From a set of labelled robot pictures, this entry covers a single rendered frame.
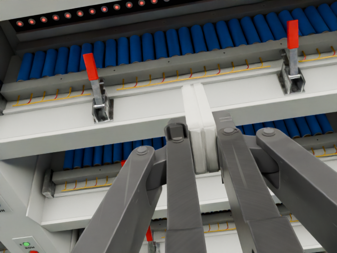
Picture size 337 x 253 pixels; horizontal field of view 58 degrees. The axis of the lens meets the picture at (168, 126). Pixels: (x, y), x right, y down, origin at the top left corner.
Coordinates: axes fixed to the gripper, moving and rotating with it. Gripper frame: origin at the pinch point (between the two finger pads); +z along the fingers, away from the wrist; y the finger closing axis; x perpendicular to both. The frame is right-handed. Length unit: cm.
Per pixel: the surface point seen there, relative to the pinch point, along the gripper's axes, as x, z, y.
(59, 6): 7.4, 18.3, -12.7
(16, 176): -17.4, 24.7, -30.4
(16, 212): -24.2, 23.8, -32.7
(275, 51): -3.6, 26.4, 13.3
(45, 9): 7.3, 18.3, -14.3
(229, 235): -46, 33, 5
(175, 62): -3.0, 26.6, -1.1
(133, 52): -1.4, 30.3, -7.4
